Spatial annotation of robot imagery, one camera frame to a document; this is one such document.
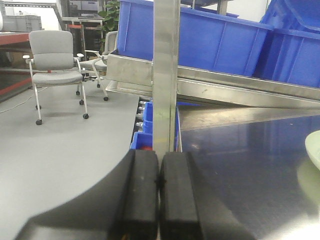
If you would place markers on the grey storage crate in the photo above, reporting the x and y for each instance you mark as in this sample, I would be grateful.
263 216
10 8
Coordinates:
21 23

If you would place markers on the small blue parts bin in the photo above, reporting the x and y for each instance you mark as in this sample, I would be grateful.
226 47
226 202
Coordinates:
142 141

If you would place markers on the large blue plastic bin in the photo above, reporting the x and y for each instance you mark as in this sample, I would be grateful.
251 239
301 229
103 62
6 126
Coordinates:
207 40

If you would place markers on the light green plate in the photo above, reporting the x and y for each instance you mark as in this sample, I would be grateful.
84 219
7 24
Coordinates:
312 146

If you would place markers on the upper small blue bin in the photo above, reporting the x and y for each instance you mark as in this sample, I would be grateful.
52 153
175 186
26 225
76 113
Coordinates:
148 118

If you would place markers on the red edged desk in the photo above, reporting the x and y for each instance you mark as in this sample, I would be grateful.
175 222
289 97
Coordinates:
14 73

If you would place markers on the green potted plant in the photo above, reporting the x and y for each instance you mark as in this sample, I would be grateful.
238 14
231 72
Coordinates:
110 19

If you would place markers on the stainless steel shelf rack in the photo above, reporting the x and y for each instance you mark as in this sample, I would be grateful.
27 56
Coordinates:
272 115

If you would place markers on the grey office chair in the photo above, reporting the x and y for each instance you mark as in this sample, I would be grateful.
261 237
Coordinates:
53 64
94 67

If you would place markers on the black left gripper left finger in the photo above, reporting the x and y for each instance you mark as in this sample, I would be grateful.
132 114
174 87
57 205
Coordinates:
121 206

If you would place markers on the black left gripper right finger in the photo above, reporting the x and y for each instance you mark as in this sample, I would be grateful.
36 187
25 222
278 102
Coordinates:
189 208

